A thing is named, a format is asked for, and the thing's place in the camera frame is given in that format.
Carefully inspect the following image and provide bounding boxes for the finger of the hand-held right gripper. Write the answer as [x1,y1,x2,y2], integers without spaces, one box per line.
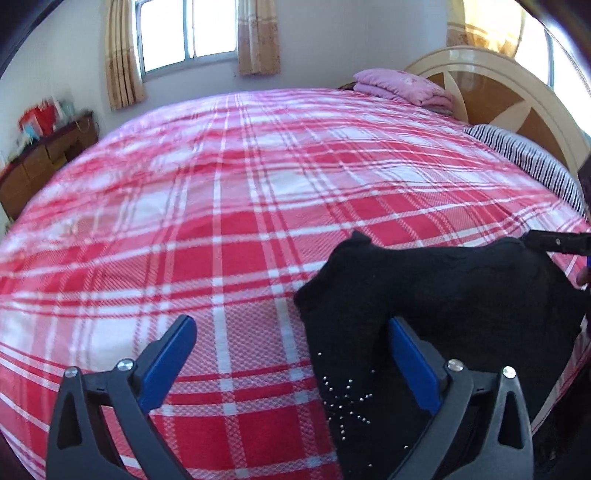
[521,230,591,256]

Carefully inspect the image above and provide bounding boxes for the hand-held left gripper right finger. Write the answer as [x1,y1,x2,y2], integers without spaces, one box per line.
[387,316,535,480]

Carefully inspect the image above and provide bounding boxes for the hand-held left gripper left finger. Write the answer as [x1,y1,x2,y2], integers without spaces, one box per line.
[46,315,198,480]

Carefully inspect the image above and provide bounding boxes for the black pants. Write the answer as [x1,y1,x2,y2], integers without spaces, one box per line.
[294,230,591,480]

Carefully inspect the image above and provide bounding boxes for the striped pillow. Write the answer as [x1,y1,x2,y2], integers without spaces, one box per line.
[463,124,586,217]

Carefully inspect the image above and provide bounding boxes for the red plaid blanket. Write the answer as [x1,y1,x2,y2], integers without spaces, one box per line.
[0,89,591,480]

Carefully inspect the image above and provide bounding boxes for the cream and wood headboard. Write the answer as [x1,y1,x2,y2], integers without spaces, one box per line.
[404,46,591,185]

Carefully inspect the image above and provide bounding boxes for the bright side window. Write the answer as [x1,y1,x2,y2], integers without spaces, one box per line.
[512,9,591,97]

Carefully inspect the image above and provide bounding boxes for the pink folded quilt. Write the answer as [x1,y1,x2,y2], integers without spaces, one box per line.
[353,68,458,114]

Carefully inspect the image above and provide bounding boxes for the yellow curtain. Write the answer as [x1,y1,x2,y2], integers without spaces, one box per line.
[447,0,527,58]

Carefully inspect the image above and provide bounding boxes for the wooden cabinet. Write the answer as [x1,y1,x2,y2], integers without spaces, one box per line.
[0,111,100,220]

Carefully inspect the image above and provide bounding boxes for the red bag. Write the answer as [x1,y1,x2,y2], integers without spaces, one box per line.
[18,104,58,137]

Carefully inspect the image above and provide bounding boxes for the beige patterned curtain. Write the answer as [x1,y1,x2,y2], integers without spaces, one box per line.
[105,0,146,110]
[236,0,281,77]

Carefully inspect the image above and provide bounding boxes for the sliding window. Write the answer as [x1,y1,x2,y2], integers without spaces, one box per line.
[134,0,241,77]

